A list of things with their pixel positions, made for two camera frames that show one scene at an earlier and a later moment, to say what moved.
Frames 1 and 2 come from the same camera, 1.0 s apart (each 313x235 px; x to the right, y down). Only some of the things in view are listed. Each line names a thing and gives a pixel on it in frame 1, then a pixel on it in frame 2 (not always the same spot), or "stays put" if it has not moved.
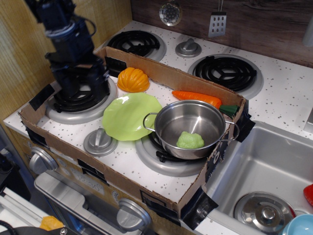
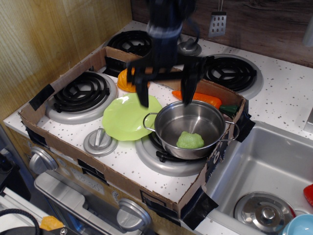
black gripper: x=71 y=71 to x=164 y=63
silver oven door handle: x=73 y=202 stays put
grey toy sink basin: x=270 y=158 stays put
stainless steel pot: x=172 y=118 stays put
